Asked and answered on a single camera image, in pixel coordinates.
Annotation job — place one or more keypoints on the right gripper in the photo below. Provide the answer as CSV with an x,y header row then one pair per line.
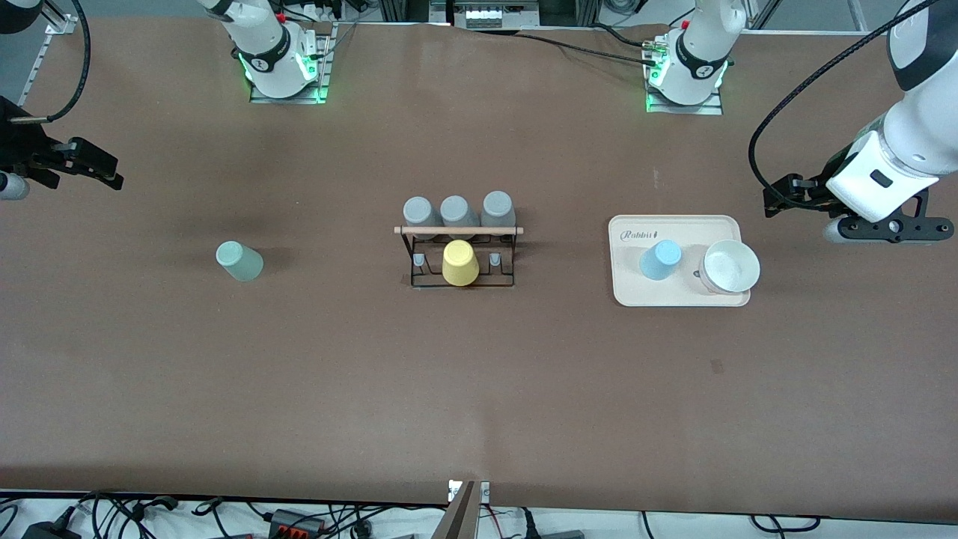
x,y
21,144

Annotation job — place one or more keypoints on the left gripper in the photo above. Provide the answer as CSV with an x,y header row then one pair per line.
x,y
824,184

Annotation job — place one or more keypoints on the light blue cup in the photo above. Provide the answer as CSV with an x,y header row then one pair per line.
x,y
660,260

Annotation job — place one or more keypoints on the pale green cup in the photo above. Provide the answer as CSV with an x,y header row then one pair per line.
x,y
239,262

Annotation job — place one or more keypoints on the white bowl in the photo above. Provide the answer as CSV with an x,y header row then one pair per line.
x,y
730,266

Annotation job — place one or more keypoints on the beige rabbit print tray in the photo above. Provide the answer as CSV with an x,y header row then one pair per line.
x,y
636,284

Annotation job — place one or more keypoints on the grey cup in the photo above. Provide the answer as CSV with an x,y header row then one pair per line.
x,y
498,208
419,211
458,209

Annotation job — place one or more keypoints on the yellow cup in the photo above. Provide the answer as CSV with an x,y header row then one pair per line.
x,y
459,263

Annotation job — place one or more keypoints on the grey electrical box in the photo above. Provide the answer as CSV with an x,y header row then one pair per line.
x,y
484,13

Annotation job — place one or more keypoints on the black power brick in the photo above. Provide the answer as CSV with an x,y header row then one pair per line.
x,y
52,531

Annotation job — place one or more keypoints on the grey orange power adapter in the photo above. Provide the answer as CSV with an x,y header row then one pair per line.
x,y
296,522

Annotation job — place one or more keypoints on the black plug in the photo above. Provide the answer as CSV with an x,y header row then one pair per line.
x,y
530,528

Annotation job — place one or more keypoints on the black left camera mount bracket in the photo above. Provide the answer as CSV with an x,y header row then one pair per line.
x,y
898,228

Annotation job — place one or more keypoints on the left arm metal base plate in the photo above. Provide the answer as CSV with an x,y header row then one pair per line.
x,y
715,108

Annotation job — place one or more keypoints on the aluminium table edge rail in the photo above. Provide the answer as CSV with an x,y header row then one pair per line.
x,y
52,52

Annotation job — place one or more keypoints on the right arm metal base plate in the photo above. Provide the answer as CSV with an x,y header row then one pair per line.
x,y
323,67

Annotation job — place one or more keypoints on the white marker bracket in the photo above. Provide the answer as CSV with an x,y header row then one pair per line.
x,y
484,492

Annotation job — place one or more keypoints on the grey metal post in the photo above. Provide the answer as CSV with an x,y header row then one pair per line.
x,y
456,520

